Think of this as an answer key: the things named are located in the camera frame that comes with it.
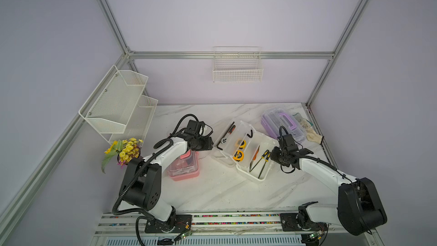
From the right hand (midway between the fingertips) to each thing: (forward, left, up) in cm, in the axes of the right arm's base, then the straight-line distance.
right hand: (275, 157), depth 90 cm
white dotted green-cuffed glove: (+23, -23, +1) cm, 32 cm away
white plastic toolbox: (+4, +19, +7) cm, 21 cm away
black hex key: (+12, +12, +5) cm, 18 cm away
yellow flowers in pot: (-6, +69, +22) cm, 72 cm away
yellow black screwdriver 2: (+2, +6, -2) cm, 7 cm away
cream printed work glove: (+16, -27, -4) cm, 32 cm away
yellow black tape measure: (-1, +20, +5) cm, 21 cm away
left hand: (+5, +36, +5) cm, 36 cm away
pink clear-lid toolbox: (-7, +47, +7) cm, 48 cm away
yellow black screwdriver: (0, +4, -3) cm, 5 cm away
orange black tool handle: (0, +11, +5) cm, 13 cm away
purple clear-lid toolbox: (+21, -1, +7) cm, 22 cm away
